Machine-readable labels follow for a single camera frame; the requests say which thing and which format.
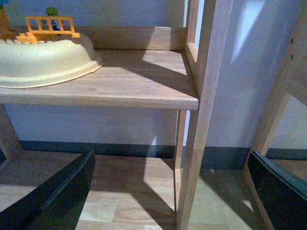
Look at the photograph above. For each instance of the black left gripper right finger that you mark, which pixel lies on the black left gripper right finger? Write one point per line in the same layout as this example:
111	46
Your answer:
280	195

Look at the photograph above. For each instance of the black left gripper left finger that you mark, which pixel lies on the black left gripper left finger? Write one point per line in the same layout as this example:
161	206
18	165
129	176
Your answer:
57	203

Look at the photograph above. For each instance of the cream plastic toy base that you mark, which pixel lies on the cream plastic toy base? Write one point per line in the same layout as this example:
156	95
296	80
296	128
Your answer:
46	63

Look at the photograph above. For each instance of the orange toy fence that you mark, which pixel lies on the orange toy fence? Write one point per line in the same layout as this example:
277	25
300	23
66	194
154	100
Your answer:
40	28

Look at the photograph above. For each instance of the small toy figure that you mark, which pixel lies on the small toy figure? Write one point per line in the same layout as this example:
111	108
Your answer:
52	11

